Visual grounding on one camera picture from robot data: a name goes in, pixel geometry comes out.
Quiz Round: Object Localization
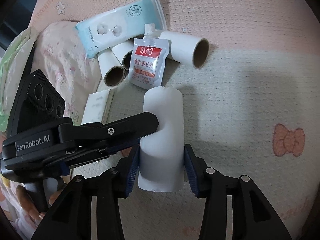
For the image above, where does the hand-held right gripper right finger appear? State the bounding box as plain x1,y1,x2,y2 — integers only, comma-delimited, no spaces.
184,144,293,240

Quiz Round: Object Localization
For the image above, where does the white cardboard carton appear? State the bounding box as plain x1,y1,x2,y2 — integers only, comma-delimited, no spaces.
81,89,114,125

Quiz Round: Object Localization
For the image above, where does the person's left hand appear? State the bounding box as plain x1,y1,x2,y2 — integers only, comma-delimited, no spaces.
16,184,63,218

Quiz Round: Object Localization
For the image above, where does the cat print pink mat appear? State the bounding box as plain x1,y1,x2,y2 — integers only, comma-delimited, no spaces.
25,0,320,240

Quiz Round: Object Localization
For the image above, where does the pile of white paper rolls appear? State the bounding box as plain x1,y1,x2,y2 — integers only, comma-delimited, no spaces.
98,31,210,87

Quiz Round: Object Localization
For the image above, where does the glossy white paper tube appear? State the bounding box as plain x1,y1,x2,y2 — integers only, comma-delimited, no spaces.
138,86,185,192

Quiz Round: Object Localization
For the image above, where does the light blue wet wipes packet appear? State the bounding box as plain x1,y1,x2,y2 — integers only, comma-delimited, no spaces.
76,0,167,58

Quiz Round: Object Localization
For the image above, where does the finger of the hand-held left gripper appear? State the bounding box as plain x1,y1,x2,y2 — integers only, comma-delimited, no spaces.
58,112,160,147
67,138,140,168

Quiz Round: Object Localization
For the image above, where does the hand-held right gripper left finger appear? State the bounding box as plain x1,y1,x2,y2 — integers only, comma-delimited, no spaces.
32,145,140,240

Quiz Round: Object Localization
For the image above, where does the red label spout pouch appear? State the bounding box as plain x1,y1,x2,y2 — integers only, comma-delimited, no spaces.
129,24,168,90

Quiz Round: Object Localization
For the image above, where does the green white printed cloth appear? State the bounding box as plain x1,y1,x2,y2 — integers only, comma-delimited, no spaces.
0,27,35,130

